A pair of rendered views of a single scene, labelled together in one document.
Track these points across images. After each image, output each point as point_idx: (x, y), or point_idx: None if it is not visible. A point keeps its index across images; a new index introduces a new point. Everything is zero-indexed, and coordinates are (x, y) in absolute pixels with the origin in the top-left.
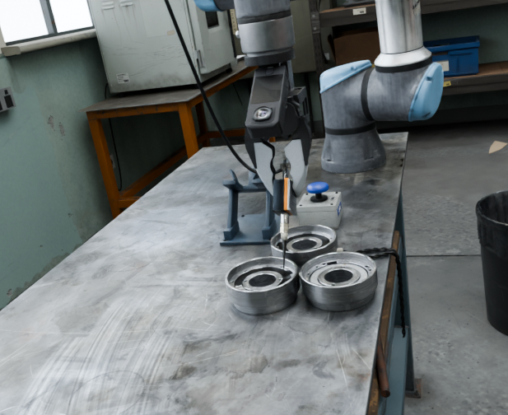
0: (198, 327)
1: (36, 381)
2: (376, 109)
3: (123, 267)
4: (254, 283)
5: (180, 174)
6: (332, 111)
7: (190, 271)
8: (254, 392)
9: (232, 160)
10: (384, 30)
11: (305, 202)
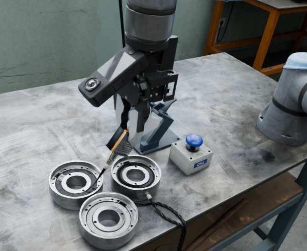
0: (24, 182)
1: None
2: (306, 106)
3: (64, 110)
4: (77, 179)
5: (183, 64)
6: (280, 86)
7: (80, 139)
8: None
9: (223, 73)
10: None
11: (182, 143)
